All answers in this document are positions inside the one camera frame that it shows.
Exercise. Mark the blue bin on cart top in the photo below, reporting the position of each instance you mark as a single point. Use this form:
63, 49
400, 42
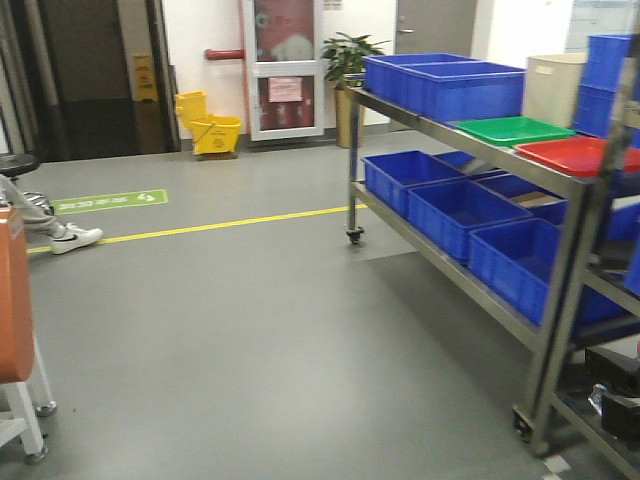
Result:
453, 91

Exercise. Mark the red plastic tray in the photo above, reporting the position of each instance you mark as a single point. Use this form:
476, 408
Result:
577, 156

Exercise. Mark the lower blue stacked crate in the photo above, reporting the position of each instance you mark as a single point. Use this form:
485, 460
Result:
593, 111

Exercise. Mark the blue stacked crate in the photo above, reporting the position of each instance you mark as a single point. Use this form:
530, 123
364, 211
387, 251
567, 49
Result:
593, 111
605, 56

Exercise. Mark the white glass door cabinet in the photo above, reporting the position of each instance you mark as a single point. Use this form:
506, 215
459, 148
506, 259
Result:
284, 79

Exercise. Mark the green plastic tray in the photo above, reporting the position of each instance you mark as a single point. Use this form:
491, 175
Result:
511, 131

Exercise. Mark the white sneaker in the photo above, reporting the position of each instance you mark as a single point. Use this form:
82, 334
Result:
70, 237

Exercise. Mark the cream plastic basket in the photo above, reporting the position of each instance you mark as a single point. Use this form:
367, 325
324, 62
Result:
551, 87

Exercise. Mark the tall potted plant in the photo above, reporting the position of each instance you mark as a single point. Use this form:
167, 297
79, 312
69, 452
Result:
344, 55

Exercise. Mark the stainless steel cart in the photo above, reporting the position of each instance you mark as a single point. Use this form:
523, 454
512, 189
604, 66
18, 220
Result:
544, 251

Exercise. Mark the upper blue stacked crate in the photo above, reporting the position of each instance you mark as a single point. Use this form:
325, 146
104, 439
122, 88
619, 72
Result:
605, 56

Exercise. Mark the yellow mop bucket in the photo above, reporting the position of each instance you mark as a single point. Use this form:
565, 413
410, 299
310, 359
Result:
210, 133

